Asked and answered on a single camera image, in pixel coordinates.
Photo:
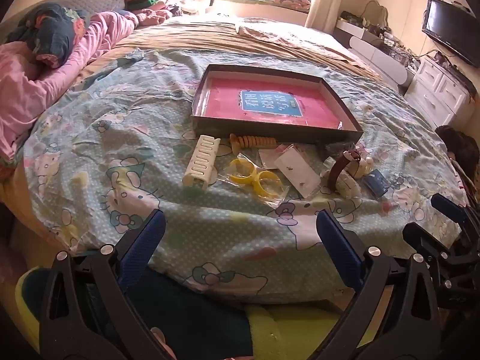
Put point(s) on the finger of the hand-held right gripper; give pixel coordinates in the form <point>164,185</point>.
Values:
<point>446,204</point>
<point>420,234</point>

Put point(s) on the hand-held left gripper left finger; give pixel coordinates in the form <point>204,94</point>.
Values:
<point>144,247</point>

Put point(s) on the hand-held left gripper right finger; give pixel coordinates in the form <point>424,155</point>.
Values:
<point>339,251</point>

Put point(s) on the small blue box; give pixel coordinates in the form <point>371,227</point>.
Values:
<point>375,183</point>

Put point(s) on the white earring card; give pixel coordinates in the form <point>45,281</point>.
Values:
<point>296,168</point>

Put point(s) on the cream hair claw clip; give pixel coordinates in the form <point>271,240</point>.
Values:
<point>200,161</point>

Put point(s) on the clear plastic bangle bag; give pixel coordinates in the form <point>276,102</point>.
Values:
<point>225,180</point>

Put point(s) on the yellow bangle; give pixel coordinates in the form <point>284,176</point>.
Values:
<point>234,174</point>
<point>262,175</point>

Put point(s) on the dark cardboard box pink bottom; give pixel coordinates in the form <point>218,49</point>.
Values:
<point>225,101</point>

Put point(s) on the dark fuzzy bundle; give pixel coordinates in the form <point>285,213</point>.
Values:
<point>455,142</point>

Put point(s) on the pearl hair clip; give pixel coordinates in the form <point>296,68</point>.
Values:
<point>350,189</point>

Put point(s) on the person's dark teal pants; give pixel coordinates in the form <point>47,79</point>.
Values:
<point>187,318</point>

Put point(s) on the small clear plastic bag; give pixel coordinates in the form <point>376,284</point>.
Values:
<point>327,165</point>

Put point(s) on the white drawer cabinet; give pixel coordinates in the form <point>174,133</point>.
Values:
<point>435,93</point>

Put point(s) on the black set-top box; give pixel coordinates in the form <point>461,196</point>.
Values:
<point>459,78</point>

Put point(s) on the orange beaded hair clip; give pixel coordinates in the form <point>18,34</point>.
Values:
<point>255,142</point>

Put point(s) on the white grey dressing table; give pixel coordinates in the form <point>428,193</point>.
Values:
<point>375,54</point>

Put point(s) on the dresser clutter of small items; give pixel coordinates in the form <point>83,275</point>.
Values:
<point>390,41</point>

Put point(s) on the black flat television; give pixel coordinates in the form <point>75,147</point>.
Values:
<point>450,30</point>

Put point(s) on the pink quilt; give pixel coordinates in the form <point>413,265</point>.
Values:
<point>37,90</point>

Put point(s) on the wavy edged mirror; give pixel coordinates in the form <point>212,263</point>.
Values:
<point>375,13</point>

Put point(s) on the tan bedsheet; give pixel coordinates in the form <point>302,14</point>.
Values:
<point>225,41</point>

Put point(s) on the pale floral cloth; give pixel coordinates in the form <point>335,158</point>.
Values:
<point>281,32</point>

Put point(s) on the dark floral pillow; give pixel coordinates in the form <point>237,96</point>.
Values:
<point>52,30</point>

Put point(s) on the pile of clothes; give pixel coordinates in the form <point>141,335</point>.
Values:
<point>150,7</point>

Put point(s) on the window seat ledge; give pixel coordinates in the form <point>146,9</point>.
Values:
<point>262,11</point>

